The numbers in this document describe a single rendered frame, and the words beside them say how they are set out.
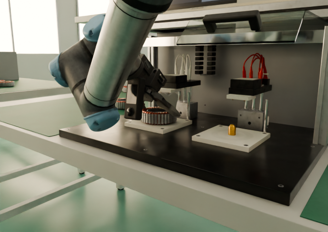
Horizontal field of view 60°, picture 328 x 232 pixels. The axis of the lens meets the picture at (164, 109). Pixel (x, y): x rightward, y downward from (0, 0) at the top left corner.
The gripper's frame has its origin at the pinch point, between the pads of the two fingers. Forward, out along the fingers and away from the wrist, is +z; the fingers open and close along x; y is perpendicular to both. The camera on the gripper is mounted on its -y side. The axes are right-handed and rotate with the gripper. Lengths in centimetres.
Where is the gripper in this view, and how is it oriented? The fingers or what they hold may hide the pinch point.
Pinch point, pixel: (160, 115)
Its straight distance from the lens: 88.4
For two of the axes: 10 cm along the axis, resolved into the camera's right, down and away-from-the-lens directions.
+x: -7.9, -1.2, 6.0
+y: 4.2, -8.2, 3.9
